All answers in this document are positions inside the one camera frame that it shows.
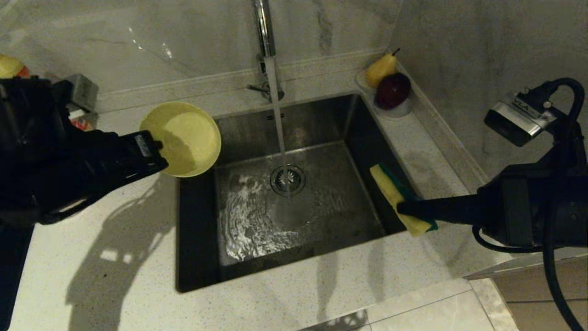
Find yellow pear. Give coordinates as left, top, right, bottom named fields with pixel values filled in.
left=365, top=50, right=399, bottom=89

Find round metal drain strainer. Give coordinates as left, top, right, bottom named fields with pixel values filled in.
left=270, top=165, right=306, bottom=197

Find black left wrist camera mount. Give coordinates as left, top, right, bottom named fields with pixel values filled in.
left=53, top=74, right=100, bottom=115

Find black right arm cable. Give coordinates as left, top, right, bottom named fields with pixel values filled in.
left=472, top=77, right=586, bottom=331

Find yellow plastic bowl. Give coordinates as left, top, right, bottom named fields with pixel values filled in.
left=140, top=102, right=222, bottom=178

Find small white dish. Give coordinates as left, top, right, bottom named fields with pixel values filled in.
left=371, top=94, right=413, bottom=121
left=355, top=69, right=378, bottom=95

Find dark red apple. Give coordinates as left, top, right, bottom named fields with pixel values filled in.
left=374, top=74, right=410, bottom=111

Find yellow-capped orange dish soap bottle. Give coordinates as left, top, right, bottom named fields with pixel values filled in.
left=0, top=54, right=95, bottom=131

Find running water stream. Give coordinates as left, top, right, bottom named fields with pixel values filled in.
left=266, top=57, right=293, bottom=203

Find chrome faucet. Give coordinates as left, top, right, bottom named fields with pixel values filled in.
left=247, top=0, right=285, bottom=103

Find stainless steel sink basin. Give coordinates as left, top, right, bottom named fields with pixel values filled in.
left=177, top=94, right=433, bottom=292

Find green and yellow sponge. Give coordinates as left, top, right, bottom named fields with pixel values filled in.
left=370, top=164, right=438, bottom=238

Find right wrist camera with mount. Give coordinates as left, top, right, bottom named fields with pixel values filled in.
left=484, top=85, right=586, bottom=166

